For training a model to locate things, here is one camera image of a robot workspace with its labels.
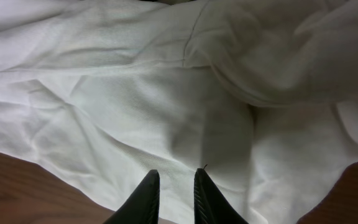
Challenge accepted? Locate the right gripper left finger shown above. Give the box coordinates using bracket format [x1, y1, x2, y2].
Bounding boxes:
[103, 170, 160, 224]

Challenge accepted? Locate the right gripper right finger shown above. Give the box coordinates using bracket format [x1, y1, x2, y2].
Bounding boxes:
[194, 168, 248, 224]

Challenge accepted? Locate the white t-shirt with black tag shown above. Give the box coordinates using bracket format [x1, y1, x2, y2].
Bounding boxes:
[0, 0, 358, 223]

